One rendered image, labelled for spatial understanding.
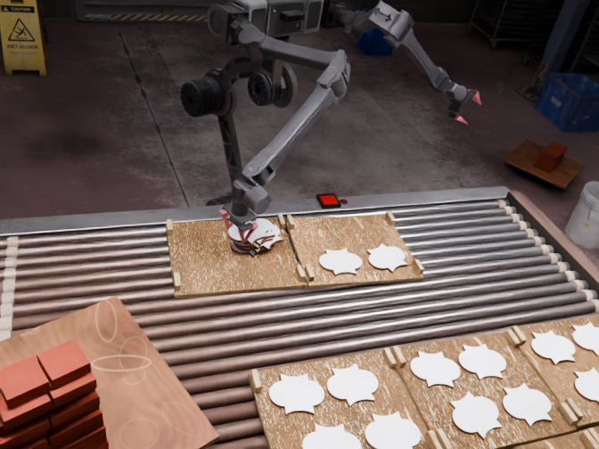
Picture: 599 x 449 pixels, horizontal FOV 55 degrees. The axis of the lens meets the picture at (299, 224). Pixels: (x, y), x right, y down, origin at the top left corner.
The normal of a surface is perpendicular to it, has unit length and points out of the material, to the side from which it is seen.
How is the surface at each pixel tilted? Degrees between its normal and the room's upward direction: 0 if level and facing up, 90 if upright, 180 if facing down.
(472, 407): 0
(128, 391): 0
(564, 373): 0
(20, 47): 77
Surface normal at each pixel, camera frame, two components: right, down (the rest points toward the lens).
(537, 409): 0.15, -0.78
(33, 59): 0.33, 0.44
